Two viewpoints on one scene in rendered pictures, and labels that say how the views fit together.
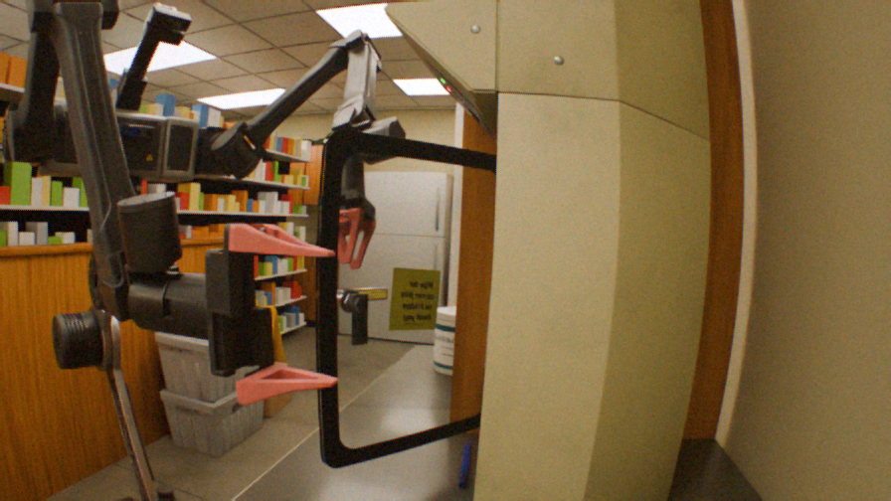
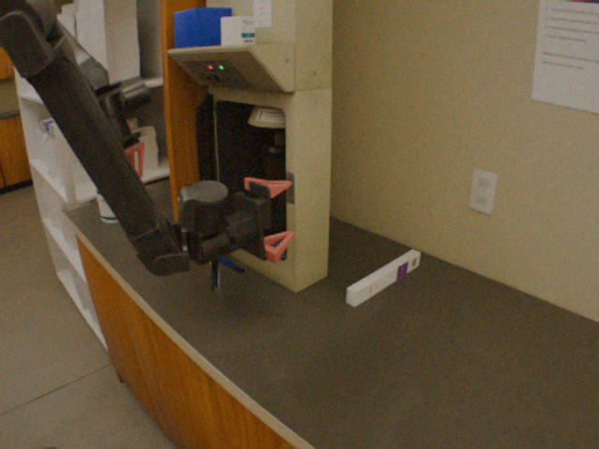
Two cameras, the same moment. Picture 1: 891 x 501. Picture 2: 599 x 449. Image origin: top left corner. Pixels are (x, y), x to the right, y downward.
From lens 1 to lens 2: 0.69 m
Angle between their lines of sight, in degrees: 57
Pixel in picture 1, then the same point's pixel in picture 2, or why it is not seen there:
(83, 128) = (120, 159)
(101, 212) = (153, 212)
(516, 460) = (307, 238)
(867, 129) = (392, 73)
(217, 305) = (266, 224)
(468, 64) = (284, 79)
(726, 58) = not seen: hidden behind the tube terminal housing
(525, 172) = (304, 123)
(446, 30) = (276, 61)
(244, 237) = (274, 189)
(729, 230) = not seen: hidden behind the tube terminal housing
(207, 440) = not seen: outside the picture
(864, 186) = (389, 94)
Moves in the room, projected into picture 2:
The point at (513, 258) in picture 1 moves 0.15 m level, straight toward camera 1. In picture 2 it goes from (301, 158) to (361, 174)
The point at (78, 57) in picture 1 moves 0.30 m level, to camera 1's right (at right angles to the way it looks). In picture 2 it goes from (89, 98) to (252, 70)
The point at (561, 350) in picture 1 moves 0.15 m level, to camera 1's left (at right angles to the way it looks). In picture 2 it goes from (316, 187) to (275, 210)
